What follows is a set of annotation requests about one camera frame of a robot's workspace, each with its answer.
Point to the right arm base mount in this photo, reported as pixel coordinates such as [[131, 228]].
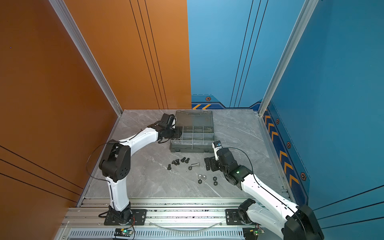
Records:
[[239, 216]]

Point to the green circuit board left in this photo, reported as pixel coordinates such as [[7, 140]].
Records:
[[123, 234]]

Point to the aluminium corner post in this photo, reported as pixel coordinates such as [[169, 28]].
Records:
[[295, 36], [76, 36]]

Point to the green circuit board right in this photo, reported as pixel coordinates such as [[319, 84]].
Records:
[[252, 234]]

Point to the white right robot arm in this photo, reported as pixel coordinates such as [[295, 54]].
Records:
[[279, 215]]

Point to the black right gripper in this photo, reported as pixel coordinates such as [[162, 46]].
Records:
[[213, 162]]

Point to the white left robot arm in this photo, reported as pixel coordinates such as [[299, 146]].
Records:
[[115, 163]]

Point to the aluminium corner post right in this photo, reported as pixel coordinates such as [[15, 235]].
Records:
[[295, 36]]

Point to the grey plastic organizer box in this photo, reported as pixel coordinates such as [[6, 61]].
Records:
[[197, 132]]

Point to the aluminium corner post left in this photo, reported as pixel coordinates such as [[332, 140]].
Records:
[[76, 36]]

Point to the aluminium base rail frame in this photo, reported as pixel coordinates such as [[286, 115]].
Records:
[[167, 219]]

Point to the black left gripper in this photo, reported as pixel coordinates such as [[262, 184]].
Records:
[[178, 134]]

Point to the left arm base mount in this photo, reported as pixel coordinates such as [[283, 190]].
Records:
[[136, 217]]

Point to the green circuit board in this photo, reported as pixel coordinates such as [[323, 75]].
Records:
[[252, 234], [123, 234]]

